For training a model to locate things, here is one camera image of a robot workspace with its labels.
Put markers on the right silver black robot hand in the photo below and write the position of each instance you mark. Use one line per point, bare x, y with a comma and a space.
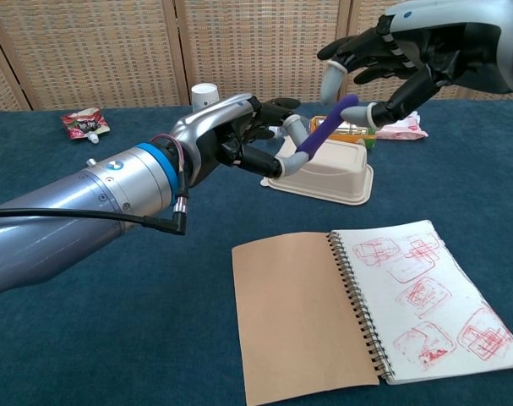
442, 46

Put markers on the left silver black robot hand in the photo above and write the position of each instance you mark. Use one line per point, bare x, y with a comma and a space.
222, 135

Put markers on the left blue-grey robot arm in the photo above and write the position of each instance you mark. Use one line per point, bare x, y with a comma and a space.
78, 207

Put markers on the pink wet wipes pack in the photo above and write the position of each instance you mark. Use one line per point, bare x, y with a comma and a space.
402, 129

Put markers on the plastic bottle with orange label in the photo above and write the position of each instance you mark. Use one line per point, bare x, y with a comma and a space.
349, 131

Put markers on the blue table cloth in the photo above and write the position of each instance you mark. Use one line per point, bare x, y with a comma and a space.
112, 338

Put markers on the open spiral notebook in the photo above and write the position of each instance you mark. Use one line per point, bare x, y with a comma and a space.
290, 308

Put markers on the red spouted snack pouch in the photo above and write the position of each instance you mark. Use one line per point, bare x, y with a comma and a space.
85, 122

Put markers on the beige pulp lunch box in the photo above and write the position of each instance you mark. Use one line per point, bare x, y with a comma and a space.
340, 173

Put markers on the purple plastic stick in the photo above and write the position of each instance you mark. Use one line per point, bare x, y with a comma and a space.
323, 131

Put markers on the white paper cup stack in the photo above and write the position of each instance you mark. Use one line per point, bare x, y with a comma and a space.
203, 95

